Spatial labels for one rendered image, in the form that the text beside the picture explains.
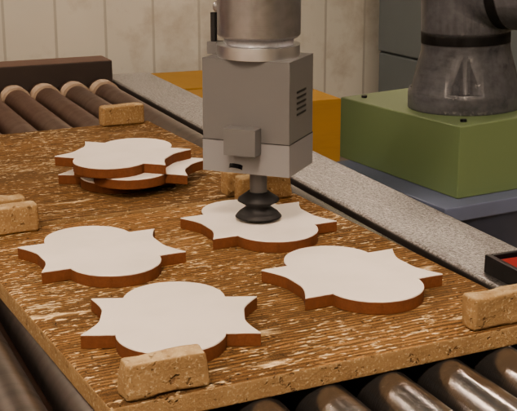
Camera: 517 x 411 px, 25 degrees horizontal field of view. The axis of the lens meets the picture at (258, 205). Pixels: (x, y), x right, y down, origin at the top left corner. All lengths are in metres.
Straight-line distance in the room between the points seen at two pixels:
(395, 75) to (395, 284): 4.53
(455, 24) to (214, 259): 0.61
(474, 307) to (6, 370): 0.34
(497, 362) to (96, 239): 0.38
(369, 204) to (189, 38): 4.01
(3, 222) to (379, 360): 0.42
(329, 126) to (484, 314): 3.52
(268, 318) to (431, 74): 0.71
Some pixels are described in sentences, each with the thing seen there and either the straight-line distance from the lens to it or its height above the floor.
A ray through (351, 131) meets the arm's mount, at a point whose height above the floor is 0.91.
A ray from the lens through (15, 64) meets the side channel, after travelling 2.04.
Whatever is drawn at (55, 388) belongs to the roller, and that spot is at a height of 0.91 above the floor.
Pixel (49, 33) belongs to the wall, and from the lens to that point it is 5.00.
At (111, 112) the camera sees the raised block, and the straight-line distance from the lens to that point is 1.58.
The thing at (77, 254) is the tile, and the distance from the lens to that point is 1.02.
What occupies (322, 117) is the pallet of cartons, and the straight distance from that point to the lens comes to 4.36.
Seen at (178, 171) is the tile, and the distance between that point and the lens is 1.24.
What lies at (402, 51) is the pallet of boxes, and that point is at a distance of 5.39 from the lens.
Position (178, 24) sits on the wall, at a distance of 5.22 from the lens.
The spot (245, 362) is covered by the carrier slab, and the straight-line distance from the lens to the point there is 0.82.
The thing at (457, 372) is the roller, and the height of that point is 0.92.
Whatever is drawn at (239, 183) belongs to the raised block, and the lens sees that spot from 1.20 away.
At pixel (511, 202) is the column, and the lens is 1.51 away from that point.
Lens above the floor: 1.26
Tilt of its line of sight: 16 degrees down
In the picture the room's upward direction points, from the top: straight up
